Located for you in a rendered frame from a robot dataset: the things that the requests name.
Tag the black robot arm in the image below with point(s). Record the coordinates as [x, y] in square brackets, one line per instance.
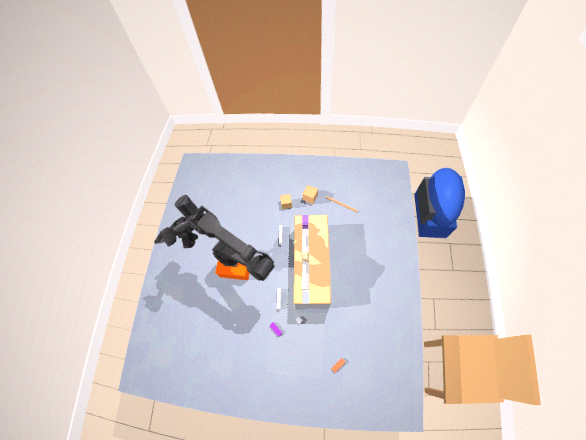
[230, 250]

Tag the small purple block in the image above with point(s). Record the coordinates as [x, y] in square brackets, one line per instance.
[276, 329]

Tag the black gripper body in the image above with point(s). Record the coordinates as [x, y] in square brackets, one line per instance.
[180, 226]

